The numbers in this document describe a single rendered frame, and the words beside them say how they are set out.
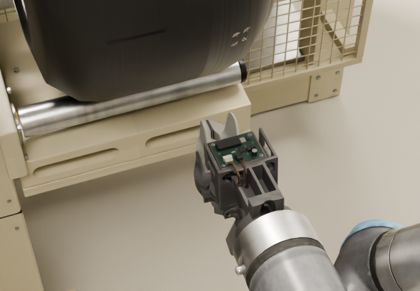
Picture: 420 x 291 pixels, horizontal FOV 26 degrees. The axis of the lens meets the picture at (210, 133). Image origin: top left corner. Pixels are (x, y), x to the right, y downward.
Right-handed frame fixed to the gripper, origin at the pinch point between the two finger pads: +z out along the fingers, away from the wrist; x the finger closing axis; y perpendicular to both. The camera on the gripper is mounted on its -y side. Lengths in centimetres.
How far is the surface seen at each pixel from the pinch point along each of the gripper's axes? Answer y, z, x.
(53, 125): -8.5, 18.2, 17.7
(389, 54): -89, 103, -87
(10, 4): -5.9, 46.1, 18.4
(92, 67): 11.3, 4.1, 12.7
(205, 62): 6.4, 5.8, -1.6
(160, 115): -12.3, 18.8, 1.9
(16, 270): -52, 31, 29
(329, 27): -58, 83, -57
